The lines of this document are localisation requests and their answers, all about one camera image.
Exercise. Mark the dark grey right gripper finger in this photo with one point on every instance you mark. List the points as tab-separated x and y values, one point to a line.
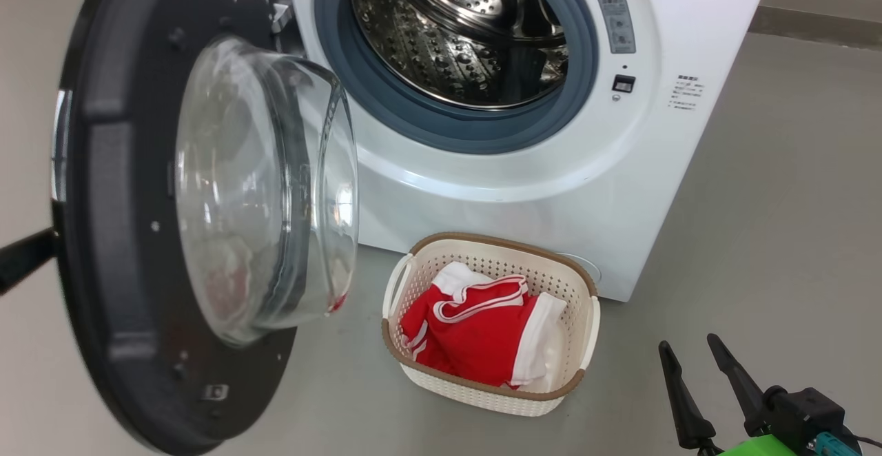
685	408
744	390

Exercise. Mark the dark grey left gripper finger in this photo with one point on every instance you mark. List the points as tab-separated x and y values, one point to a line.
27	256

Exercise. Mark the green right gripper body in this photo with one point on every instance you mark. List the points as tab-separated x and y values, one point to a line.
758	448

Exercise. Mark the black round glass washer door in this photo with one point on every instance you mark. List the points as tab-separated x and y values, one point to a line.
124	167

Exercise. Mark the red garment with white stripes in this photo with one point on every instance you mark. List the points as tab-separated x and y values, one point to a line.
475	332

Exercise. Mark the cream perforated laundry basket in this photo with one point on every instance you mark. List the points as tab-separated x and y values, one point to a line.
482	394

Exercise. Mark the white front-load washing machine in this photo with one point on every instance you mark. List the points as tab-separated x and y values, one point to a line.
620	187

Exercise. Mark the metal door hinge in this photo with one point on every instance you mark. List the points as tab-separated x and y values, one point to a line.
280	9

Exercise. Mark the grey-blue rubber door gasket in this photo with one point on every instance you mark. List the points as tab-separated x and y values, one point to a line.
441	129

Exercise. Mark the round drain filter cover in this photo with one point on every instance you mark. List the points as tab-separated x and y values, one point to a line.
586	266

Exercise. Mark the grey warning sticker on washer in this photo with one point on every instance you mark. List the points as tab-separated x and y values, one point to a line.
615	20

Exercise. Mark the stainless steel washer drum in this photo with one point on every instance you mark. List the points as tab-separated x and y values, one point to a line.
441	36

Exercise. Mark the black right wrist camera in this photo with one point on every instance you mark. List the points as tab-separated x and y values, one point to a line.
806	411

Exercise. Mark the teal right camera connector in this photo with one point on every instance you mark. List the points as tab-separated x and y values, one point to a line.
835	446

